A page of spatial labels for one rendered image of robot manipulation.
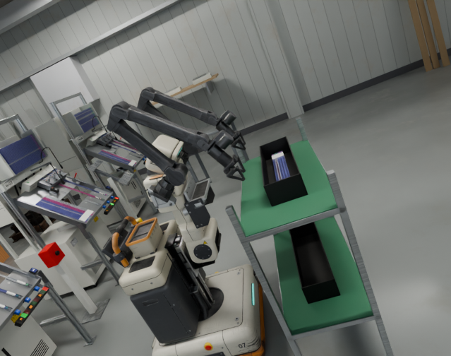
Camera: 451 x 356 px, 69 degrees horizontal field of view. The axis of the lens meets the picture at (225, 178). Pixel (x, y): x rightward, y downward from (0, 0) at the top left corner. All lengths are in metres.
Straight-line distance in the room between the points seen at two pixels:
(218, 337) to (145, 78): 5.31
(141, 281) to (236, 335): 0.61
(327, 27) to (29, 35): 5.33
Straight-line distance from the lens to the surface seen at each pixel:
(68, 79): 6.89
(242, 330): 2.03
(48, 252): 3.21
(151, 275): 1.86
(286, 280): 2.05
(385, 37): 6.63
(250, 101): 6.36
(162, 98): 1.91
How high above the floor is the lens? 1.67
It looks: 20 degrees down
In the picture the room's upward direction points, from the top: 25 degrees counter-clockwise
